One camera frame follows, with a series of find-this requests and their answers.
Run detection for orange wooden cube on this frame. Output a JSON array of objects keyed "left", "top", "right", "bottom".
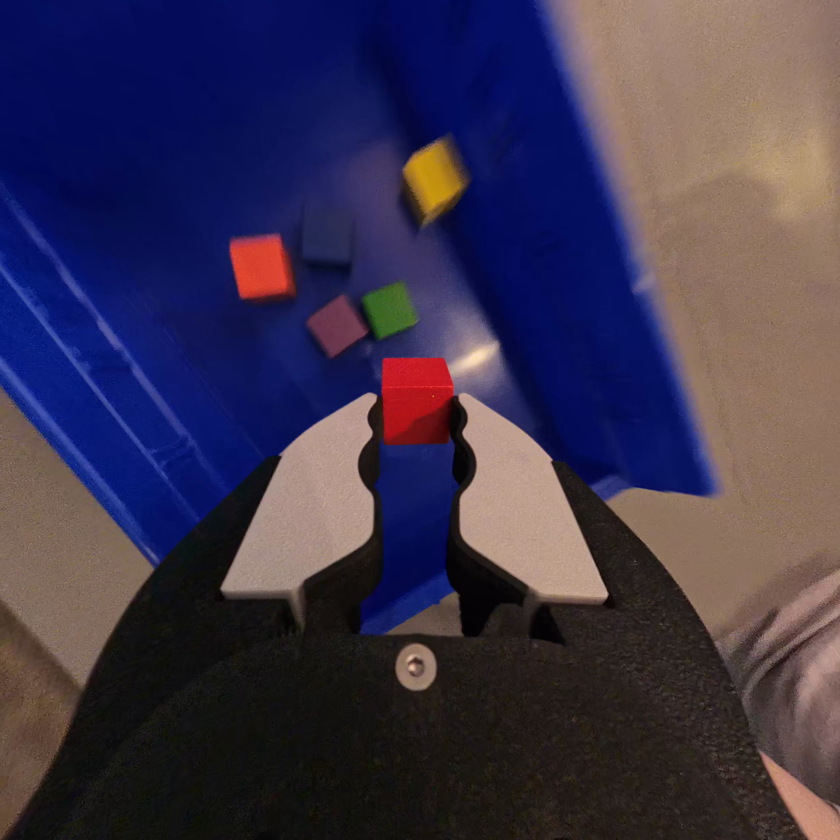
[{"left": 228, "top": 234, "right": 298, "bottom": 303}]

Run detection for purple wooden cube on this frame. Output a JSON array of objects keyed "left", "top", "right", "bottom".
[{"left": 305, "top": 293, "right": 370, "bottom": 360}]

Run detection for blue plastic storage bin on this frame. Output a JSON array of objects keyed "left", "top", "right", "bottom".
[{"left": 0, "top": 0, "right": 718, "bottom": 635}]

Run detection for person's left forearm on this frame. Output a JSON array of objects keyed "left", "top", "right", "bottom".
[{"left": 760, "top": 750, "right": 840, "bottom": 840}]

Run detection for yellow wooden cube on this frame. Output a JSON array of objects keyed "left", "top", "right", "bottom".
[{"left": 401, "top": 134, "right": 472, "bottom": 228}]

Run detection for dark blue wooden cube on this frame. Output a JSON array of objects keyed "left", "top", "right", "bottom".
[{"left": 300, "top": 208, "right": 356, "bottom": 265}]

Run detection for green wooden cube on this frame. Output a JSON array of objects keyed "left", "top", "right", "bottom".
[{"left": 360, "top": 281, "right": 420, "bottom": 341}]

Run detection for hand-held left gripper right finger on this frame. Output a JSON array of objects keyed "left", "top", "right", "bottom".
[{"left": 447, "top": 392, "right": 611, "bottom": 635}]

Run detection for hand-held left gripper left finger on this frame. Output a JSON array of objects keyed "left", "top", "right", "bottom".
[{"left": 220, "top": 392, "right": 385, "bottom": 632}]

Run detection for red wooden cube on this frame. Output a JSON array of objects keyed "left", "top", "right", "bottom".
[{"left": 381, "top": 357, "right": 455, "bottom": 446}]

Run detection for person's light grey shirt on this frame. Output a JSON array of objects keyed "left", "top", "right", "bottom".
[{"left": 714, "top": 563, "right": 840, "bottom": 791}]

